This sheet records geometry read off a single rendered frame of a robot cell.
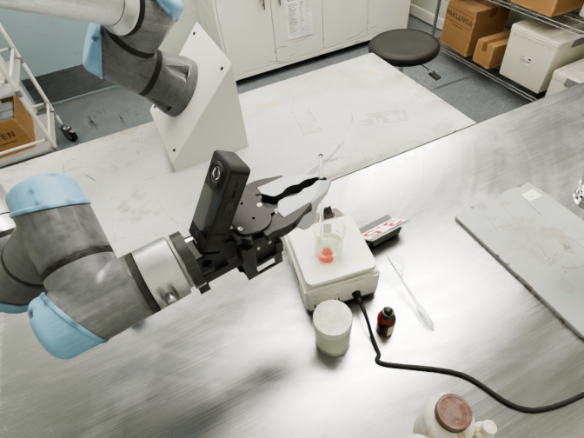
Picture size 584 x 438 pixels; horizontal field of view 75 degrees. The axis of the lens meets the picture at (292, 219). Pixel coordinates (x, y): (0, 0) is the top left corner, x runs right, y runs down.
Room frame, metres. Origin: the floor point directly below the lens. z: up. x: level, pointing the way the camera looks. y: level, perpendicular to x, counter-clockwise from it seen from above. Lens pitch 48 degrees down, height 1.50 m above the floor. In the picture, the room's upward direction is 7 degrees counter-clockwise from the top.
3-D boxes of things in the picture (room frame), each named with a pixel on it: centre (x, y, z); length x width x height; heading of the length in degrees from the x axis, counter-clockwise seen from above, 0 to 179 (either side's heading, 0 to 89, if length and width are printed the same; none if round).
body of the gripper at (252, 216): (0.30, 0.08, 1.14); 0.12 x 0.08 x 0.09; 118
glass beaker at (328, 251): (0.37, -0.06, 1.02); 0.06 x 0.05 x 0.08; 32
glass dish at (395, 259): (0.38, -0.16, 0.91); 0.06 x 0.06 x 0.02
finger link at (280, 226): (0.31, 0.02, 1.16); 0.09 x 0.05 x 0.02; 117
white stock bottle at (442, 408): (0.11, -0.16, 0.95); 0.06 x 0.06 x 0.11
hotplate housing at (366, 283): (0.41, -0.05, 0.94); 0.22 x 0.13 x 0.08; 10
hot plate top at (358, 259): (0.38, -0.06, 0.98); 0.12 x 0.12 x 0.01; 10
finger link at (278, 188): (0.36, 0.00, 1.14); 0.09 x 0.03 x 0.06; 119
